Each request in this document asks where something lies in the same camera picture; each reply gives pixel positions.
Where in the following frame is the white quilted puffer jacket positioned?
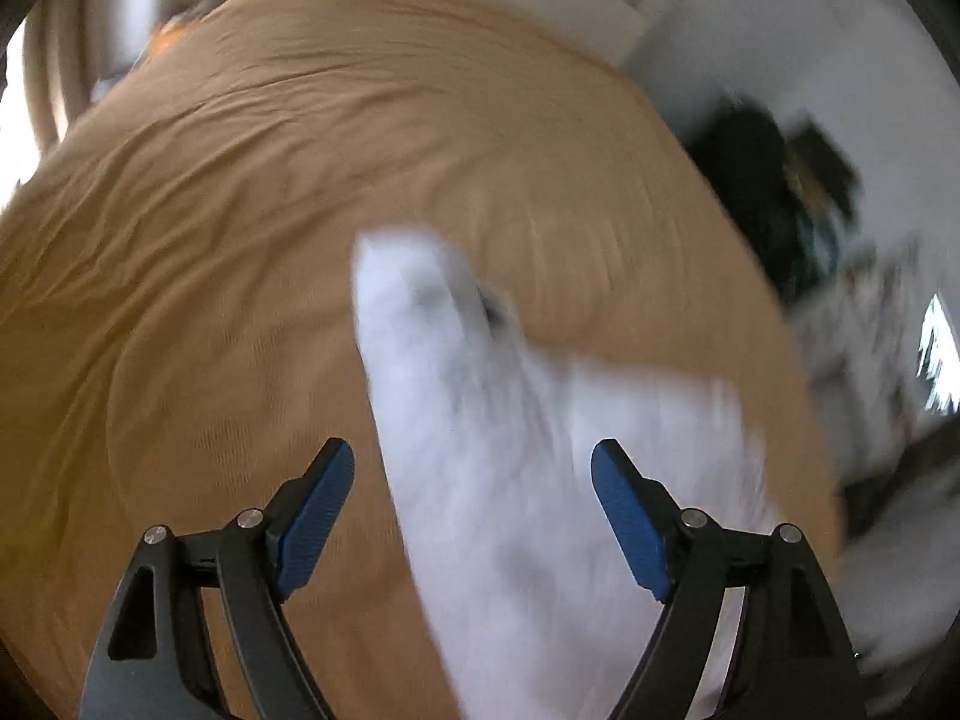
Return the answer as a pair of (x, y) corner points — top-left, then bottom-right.
(353, 227), (778, 718)

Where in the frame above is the mustard yellow bedspread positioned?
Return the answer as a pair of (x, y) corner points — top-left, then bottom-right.
(2, 0), (843, 718)

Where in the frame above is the white dressing table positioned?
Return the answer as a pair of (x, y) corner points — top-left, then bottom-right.
(788, 236), (958, 484)

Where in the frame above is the black computer monitor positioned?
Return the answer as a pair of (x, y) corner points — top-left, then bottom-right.
(784, 117), (861, 229)

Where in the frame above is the black backpack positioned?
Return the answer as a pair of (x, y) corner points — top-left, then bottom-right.
(686, 104), (822, 305)

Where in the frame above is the beige window curtain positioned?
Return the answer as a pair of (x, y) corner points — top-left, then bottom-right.
(23, 0), (112, 156)

